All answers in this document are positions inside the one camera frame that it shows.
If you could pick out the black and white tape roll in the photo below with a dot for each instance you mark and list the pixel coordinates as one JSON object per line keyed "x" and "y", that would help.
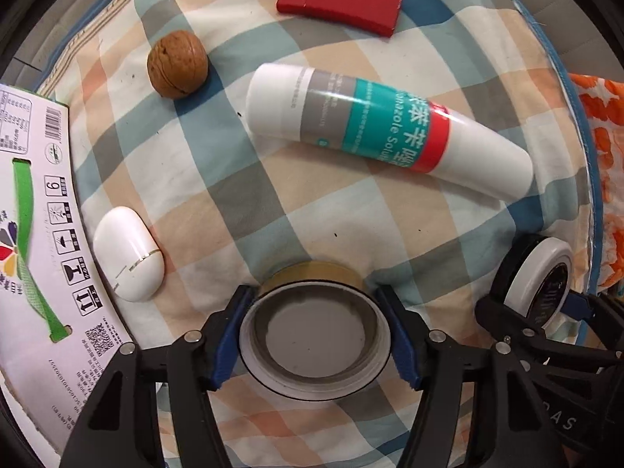
{"x": 541, "y": 285}

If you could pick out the white oval case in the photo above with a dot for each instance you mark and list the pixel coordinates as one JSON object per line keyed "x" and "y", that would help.
{"x": 129, "y": 253}

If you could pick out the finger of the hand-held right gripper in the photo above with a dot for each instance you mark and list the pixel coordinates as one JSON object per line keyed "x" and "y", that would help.
{"x": 502, "y": 319}
{"x": 582, "y": 304}

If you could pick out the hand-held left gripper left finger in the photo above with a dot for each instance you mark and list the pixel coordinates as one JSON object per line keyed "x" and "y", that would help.
{"x": 228, "y": 339}

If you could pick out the brown walnut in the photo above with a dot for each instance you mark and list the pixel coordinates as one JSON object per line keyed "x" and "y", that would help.
{"x": 178, "y": 64}

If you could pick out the red flat rectangular case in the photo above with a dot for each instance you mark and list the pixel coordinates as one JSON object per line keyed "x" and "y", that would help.
{"x": 341, "y": 2}

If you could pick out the plaid checkered cloth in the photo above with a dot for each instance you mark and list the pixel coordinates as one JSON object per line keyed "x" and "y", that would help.
{"x": 273, "y": 204}

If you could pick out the white spray bottle teal label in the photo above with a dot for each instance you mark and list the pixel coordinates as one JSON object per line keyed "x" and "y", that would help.
{"x": 385, "y": 129}

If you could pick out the yellow tape roll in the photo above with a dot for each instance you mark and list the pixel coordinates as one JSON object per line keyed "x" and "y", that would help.
{"x": 314, "y": 334}

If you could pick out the orange floral cloth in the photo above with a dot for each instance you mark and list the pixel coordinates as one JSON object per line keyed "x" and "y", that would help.
{"x": 607, "y": 156}

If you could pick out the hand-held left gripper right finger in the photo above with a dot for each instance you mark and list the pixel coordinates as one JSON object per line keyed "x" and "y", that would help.
{"x": 403, "y": 343}

